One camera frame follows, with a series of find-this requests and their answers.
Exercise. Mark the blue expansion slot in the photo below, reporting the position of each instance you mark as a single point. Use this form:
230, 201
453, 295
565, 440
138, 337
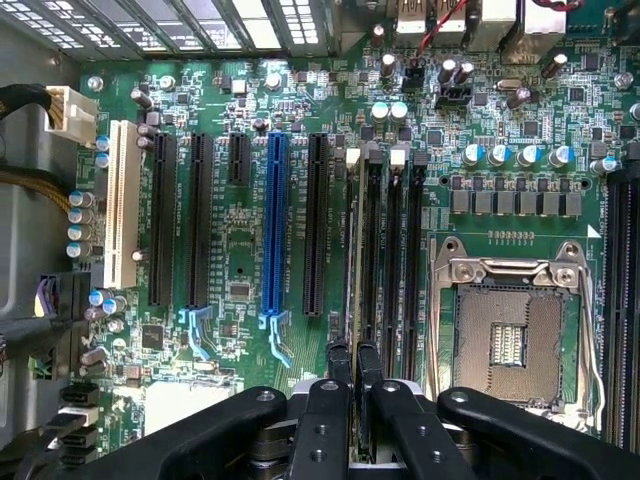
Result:
276, 220

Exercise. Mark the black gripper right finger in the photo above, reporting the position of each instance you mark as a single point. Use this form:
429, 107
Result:
500, 430

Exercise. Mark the black SATA port stack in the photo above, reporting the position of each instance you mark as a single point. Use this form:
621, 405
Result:
80, 415

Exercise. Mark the short black expansion slot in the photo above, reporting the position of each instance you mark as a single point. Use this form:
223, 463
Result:
239, 160

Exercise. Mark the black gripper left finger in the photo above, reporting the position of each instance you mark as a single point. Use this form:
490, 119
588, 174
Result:
235, 425

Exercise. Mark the silver rear port block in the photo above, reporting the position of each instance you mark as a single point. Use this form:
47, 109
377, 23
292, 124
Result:
450, 22
545, 22

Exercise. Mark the silver chipset heatsink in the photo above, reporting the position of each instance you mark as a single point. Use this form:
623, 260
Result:
190, 407

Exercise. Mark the long black expansion slot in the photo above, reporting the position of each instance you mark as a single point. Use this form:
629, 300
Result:
316, 220
200, 220
162, 220

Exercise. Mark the silver CPU socket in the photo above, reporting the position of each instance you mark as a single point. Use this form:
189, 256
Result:
510, 330

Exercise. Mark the black fan header connector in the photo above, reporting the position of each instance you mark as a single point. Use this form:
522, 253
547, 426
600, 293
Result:
452, 95

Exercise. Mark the white PCI expansion slot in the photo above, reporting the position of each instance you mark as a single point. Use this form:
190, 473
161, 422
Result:
122, 200

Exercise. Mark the white power connector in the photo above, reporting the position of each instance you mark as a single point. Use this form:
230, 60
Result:
75, 115

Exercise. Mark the green motherboard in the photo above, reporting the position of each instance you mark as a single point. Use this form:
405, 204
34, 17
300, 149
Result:
240, 240

